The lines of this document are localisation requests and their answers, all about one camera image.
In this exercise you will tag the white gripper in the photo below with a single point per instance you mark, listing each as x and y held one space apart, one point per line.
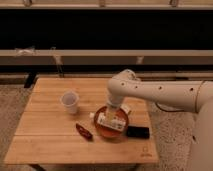
113 103

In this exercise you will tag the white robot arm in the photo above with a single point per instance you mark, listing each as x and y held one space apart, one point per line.
191 96

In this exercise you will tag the white object behind bowl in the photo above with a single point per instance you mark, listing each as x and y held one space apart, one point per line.
126 109

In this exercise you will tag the orange ceramic bowl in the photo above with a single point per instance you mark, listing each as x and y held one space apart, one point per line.
111 129

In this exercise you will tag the black rectangular device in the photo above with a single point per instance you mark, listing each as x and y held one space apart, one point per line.
138 132

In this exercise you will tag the red chili pepper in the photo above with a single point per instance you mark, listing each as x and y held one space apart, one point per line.
84 132

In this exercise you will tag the white plastic cup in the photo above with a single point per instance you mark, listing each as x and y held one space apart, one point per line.
70 101

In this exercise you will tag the wooden table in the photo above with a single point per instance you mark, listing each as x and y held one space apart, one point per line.
47 133

